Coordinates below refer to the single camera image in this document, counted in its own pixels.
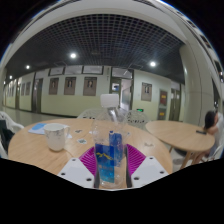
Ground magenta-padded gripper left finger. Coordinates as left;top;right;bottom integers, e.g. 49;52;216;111
57;145;100;190

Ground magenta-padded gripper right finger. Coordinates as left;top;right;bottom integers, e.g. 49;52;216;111
125;143;170;190

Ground clear plastic water bottle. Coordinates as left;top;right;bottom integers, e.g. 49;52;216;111
90;93;132;190

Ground white ceramic mug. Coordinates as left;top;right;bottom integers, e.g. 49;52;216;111
43;122;71;153

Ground round wooden side table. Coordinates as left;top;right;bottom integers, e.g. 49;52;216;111
145;120;216;168

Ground white lattice plastic chair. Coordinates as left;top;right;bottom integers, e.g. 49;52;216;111
0;110;25;159
208;143;224;163
76;107;104;120
125;109;151;128

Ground blue and white paper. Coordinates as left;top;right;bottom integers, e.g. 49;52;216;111
27;122;73;139

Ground person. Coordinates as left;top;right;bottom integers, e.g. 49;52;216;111
191;110;224;164

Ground dark corridor doors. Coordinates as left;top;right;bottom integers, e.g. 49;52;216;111
31;77;183;122

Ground round ceiling lights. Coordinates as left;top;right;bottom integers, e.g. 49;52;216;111
8;52;157;81

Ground framed wall pictures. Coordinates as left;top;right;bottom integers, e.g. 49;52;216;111
19;76;153;103

